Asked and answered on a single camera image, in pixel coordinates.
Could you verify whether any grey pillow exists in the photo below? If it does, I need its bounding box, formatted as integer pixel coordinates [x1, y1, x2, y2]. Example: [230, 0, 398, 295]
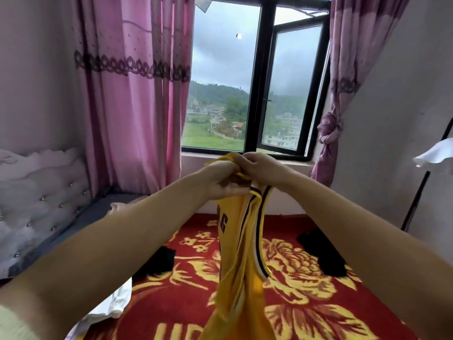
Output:
[7, 192, 146, 279]

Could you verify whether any yellow basketball jersey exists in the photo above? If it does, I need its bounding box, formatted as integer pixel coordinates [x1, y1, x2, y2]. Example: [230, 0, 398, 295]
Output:
[198, 152, 278, 340]

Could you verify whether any white tufted headboard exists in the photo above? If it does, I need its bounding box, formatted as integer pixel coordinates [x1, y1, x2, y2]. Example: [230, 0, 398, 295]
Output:
[0, 146, 93, 279]

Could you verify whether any person's right forearm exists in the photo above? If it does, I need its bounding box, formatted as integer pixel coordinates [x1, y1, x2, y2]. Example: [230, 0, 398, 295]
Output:
[277, 172, 453, 340]

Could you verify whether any tied pink curtain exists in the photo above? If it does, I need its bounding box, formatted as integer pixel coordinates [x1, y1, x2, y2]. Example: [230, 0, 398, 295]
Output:
[310, 0, 413, 188]

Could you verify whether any person's left forearm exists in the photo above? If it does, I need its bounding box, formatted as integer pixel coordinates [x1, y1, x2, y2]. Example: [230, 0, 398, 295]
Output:
[0, 173, 220, 340]

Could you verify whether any small black garment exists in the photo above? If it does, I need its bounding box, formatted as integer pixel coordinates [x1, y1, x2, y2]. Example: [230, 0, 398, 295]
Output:
[296, 229, 349, 278]

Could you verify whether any white bed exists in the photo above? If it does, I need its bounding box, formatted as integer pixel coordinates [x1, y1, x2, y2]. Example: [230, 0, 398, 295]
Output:
[0, 146, 420, 340]

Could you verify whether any white long garment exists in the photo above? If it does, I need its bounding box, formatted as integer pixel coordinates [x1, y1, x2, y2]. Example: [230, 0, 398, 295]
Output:
[65, 202, 134, 340]

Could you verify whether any black framed window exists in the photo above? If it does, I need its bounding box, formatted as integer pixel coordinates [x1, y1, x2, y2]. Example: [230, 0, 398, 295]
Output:
[181, 0, 332, 163]

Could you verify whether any red bedsheet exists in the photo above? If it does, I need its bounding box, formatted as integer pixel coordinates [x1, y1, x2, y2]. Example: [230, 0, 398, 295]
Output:
[81, 212, 420, 340]

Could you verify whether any wide pink curtain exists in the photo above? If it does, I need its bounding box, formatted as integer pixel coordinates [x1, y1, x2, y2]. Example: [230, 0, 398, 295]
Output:
[73, 0, 197, 199]

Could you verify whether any person's right hand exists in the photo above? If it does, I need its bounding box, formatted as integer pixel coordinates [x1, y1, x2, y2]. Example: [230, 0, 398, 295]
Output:
[232, 151, 293, 193]

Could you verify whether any person's left hand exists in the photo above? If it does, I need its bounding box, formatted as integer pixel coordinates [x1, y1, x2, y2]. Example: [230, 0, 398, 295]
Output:
[194, 160, 252, 201]

